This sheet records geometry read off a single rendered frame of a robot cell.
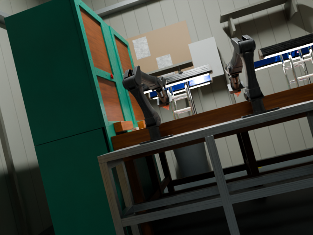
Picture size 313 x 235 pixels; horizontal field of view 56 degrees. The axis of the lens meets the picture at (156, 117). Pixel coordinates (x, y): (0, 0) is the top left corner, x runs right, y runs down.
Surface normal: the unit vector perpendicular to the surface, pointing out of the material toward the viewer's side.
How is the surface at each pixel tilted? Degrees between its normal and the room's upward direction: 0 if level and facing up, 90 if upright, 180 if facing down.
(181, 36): 90
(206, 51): 90
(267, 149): 90
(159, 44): 90
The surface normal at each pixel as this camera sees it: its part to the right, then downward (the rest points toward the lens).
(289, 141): -0.17, -0.01
